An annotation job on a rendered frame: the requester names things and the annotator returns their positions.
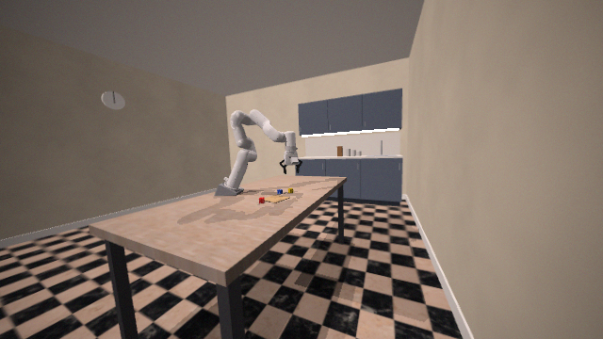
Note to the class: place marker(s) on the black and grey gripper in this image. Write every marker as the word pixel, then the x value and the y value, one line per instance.
pixel 287 161

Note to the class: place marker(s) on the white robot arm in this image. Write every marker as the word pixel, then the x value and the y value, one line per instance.
pixel 242 141

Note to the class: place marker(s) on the tan square mat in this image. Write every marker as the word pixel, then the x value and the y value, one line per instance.
pixel 276 198

